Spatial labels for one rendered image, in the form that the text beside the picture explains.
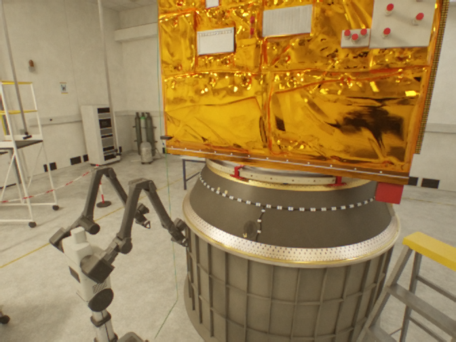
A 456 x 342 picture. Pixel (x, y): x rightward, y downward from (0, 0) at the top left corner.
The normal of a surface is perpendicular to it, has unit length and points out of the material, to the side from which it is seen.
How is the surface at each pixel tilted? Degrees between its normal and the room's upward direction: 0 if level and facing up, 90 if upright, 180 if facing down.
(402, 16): 90
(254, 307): 90
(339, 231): 62
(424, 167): 90
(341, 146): 90
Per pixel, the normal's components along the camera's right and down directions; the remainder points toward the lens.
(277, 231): -0.24, -0.19
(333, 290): 0.18, 0.29
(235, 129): -0.39, 0.17
